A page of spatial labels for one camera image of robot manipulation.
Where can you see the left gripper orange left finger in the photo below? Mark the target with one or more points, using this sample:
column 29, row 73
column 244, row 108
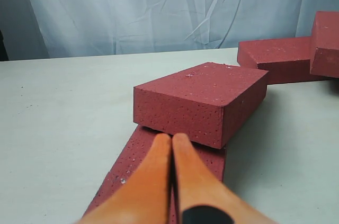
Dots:
column 145, row 197

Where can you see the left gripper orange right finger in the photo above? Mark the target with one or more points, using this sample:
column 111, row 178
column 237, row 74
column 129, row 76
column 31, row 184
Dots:
column 201, row 197

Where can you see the long red brick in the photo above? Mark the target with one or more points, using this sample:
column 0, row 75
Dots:
column 128, row 161

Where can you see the red brick with white specks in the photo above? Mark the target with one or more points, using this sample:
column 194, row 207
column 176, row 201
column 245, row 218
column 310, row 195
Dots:
column 209, row 102

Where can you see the red brick with groove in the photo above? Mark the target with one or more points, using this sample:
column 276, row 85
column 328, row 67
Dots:
column 324, row 44

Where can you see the back left red brick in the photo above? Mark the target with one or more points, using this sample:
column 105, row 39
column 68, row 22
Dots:
column 286, row 59

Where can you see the pale blue backdrop cloth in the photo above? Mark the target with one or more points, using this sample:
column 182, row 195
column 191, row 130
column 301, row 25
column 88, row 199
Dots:
column 39, row 29

